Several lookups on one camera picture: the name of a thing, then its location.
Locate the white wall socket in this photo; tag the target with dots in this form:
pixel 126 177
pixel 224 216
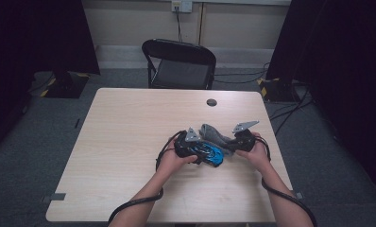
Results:
pixel 182 5

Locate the grey tape strip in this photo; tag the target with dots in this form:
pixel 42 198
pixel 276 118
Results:
pixel 299 195
pixel 54 197

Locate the blue and black toy car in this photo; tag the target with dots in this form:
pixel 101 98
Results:
pixel 213 156

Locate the black stand base striped tape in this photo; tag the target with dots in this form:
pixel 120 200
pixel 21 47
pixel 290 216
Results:
pixel 277 91
pixel 66 86

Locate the vertical wall conduit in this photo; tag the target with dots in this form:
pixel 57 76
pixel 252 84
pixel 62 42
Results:
pixel 201 23

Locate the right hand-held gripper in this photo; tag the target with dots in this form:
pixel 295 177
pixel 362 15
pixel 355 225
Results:
pixel 244 142

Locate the black curtain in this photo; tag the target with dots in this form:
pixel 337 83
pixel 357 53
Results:
pixel 343 63
pixel 35 38

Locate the person's right hand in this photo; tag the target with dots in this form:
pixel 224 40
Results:
pixel 258 156

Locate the black folding chair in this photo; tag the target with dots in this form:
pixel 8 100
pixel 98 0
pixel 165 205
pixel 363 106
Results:
pixel 179 74

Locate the grey terry cloth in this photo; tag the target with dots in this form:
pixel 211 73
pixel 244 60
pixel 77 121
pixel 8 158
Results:
pixel 213 134

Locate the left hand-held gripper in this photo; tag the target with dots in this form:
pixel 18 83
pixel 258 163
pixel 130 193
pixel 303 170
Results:
pixel 183 146

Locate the person's left hand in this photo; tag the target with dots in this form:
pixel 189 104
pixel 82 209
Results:
pixel 170 164

